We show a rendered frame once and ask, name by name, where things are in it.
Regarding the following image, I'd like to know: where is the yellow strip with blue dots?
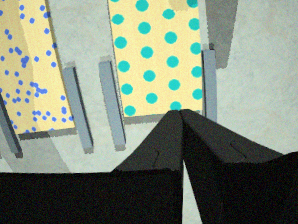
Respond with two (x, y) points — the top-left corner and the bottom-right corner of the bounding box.
(0, 0), (76, 135)

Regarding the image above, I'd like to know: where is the yellow strip with teal polka dots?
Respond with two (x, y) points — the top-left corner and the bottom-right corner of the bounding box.
(108, 0), (202, 117)

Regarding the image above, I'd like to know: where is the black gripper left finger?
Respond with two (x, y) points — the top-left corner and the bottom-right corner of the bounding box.
(0, 109), (184, 224)

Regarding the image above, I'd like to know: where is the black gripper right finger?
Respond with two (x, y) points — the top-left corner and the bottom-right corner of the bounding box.
(178, 108), (298, 224)

